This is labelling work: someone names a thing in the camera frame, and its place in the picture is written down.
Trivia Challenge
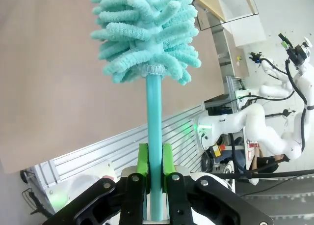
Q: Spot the white side table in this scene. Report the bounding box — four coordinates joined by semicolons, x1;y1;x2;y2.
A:
210;0;267;78

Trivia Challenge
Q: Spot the teal microfibre duster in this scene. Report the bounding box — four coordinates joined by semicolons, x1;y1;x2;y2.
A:
89;0;202;222

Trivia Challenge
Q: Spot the black frame wooden shelf rack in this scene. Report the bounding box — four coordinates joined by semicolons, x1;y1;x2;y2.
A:
190;0;260;31

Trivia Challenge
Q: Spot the aluminium extrusion table frame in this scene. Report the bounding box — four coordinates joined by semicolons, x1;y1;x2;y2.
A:
31;104;207;194

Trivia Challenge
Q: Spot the black right arm cable sleeve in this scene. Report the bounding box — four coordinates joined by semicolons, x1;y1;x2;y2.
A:
284;57;314;149

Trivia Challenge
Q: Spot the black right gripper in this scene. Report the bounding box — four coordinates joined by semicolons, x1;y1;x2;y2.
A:
278;33;307;65

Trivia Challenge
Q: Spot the black power cable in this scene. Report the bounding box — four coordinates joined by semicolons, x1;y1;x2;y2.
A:
22;188;52;218

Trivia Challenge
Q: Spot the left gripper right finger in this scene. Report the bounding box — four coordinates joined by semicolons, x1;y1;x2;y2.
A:
162;142;272;225

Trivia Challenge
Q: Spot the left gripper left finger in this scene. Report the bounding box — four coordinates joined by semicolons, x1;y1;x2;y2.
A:
43;142;151;225

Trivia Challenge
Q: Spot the yellow emergency stop box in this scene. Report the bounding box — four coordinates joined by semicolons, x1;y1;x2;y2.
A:
210;143;229;158

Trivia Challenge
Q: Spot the black metal bar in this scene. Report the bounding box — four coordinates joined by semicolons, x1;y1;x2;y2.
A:
213;169;314;186

